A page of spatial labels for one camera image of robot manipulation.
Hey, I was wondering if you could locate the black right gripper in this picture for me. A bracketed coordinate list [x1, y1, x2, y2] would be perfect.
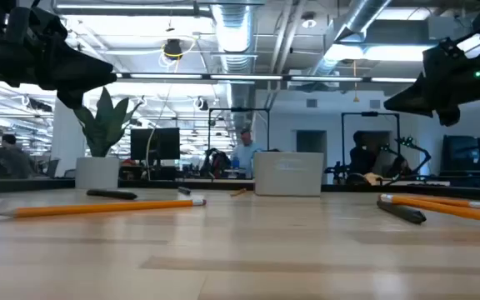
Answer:
[383, 39, 480, 128]

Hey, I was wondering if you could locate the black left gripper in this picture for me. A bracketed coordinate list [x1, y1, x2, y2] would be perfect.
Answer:
[0, 41, 118, 110]

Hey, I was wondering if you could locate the orange pencil pink eraser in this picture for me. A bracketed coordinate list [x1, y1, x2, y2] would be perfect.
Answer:
[379, 193, 480, 227]
[397, 192, 480, 210]
[0, 198, 208, 219]

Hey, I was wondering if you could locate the grey plastic bin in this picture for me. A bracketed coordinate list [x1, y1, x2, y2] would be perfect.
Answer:
[252, 151, 325, 198]

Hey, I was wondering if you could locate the green leafy plant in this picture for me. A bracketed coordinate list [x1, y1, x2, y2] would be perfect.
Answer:
[72, 86, 143, 158]

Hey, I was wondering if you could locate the large black screen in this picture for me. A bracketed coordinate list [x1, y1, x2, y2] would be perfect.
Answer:
[439, 133, 480, 174]

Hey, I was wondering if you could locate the yellow hanging pendant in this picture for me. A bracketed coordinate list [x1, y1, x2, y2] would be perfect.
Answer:
[351, 60, 360, 103]

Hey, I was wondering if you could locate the person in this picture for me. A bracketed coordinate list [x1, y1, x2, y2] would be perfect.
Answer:
[347, 130, 385, 184]
[230, 127, 264, 178]
[0, 132, 35, 180]

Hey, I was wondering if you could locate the white plant pot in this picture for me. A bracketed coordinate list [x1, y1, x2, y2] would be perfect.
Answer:
[74, 156, 121, 191]

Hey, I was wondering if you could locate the black computer monitor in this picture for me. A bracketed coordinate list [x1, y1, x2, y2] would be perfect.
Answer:
[130, 127, 181, 162]

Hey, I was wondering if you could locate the overhead light bar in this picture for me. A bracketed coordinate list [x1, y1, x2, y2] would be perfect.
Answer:
[114, 72, 418, 83]

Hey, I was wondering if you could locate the black metal frame stand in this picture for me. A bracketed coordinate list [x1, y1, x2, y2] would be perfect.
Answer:
[340, 111, 402, 168]

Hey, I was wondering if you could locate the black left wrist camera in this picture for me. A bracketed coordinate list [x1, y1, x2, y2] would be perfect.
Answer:
[6, 6, 68, 43]

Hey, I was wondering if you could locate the white hanging cable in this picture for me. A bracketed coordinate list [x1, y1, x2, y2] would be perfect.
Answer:
[145, 57, 183, 181]

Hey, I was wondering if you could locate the black table edge rail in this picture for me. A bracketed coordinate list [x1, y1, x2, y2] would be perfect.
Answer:
[0, 177, 480, 203]

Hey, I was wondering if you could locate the silver ventilation duct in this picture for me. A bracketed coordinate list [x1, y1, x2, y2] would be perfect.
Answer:
[308, 0, 393, 78]
[210, 0, 262, 126]

